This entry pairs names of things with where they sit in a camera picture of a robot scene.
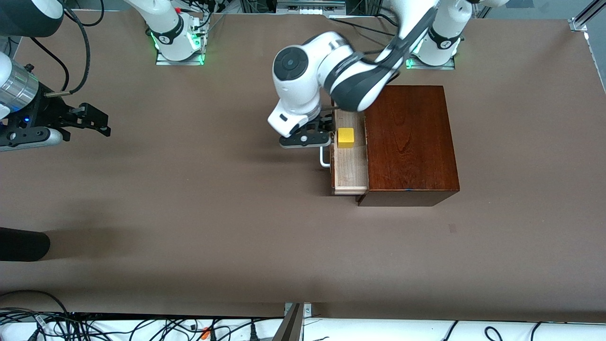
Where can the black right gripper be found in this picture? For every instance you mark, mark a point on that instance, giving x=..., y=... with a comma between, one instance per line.
x=49, y=112

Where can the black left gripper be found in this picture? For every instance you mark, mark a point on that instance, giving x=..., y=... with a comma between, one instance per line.
x=321, y=125

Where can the yellow block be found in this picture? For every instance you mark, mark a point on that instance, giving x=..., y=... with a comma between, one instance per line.
x=345, y=137

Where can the wooden drawer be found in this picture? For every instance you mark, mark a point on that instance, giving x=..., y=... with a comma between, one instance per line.
x=350, y=166

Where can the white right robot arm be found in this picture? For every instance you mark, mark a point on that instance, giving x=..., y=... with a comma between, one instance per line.
x=165, y=23

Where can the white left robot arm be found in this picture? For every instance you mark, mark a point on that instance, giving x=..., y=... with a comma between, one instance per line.
x=293, y=71

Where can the dark brown wooden cabinet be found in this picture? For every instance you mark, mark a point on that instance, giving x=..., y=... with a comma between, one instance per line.
x=412, y=142

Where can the grey power strip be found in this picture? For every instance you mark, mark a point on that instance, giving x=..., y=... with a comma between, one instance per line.
x=310, y=4

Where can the black cylinder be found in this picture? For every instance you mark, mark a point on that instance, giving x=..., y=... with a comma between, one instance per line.
x=23, y=244

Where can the orange plug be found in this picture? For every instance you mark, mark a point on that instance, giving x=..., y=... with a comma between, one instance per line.
x=205, y=334

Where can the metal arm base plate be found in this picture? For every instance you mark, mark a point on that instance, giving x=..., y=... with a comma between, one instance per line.
x=428, y=67
x=163, y=62

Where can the metal bracket post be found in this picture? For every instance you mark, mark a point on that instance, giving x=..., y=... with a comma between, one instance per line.
x=289, y=327

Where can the aluminium frame profile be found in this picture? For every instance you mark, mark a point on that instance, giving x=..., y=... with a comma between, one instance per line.
x=578, y=23

